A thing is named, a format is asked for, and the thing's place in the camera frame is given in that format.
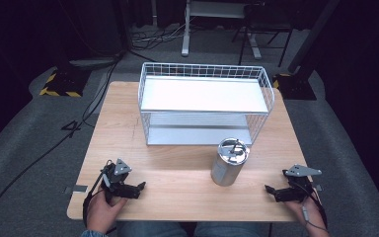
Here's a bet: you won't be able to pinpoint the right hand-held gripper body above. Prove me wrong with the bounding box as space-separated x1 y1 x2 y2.
282 163 323 202

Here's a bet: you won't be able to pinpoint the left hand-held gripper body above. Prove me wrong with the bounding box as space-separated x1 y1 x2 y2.
100 158 136 200

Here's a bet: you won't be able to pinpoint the person's right hand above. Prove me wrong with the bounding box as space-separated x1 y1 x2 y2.
283 197 331 237

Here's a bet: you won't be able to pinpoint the person's left hand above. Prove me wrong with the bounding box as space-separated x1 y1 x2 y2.
85 189 128 235

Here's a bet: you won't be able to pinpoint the person's legs in jeans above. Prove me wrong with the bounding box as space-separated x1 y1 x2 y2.
115 220 272 237

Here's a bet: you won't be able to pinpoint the grey tape strip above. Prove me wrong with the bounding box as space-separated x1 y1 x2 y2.
71 184 89 194

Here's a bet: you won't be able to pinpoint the metal canister with lid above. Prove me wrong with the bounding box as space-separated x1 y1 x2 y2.
209 136 252 188

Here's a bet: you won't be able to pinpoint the person's left denim sleeve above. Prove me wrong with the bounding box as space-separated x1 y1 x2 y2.
80 229 109 237

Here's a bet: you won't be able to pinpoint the black yellow striped stand base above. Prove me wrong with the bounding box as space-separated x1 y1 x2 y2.
271 72 318 102
38 66 93 99

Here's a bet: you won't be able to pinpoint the black slanted stand pole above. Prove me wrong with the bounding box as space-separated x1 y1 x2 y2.
287 0 341 75

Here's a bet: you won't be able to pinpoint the black chair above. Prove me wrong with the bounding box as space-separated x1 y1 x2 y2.
231 2 294 69

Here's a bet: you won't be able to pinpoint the right gripper cable with grey plug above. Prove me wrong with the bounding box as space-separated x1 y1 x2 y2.
300 184 330 233

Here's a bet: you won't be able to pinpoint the long black floor cable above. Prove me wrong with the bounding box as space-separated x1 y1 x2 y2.
0 48 126 237

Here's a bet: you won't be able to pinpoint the white wire shelf rack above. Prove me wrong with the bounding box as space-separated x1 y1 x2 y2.
137 61 276 147

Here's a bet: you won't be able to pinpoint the bundle of floor cables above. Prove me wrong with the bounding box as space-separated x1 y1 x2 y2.
130 23 191 52

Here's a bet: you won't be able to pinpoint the white desk frame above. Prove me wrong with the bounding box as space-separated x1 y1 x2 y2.
181 0 264 61

